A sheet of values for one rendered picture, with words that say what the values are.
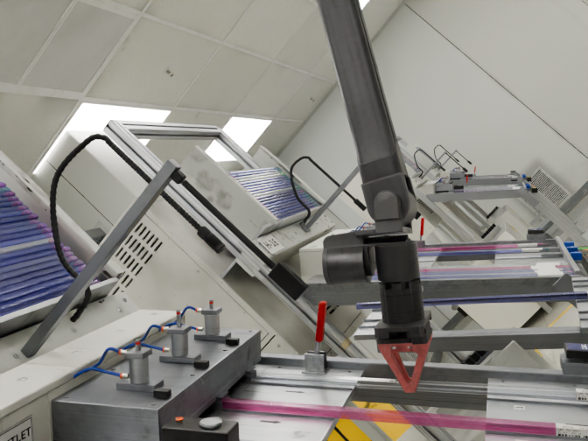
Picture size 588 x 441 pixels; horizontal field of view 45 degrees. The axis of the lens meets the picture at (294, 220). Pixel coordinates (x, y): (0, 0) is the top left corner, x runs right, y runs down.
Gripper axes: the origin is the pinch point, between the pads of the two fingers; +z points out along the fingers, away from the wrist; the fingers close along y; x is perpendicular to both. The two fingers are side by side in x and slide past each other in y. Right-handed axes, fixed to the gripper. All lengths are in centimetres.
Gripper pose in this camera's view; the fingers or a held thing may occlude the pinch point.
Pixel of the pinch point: (410, 384)
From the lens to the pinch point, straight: 100.7
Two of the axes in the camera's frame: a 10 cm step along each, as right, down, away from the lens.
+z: 1.1, 9.9, 0.6
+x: 9.5, -0.9, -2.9
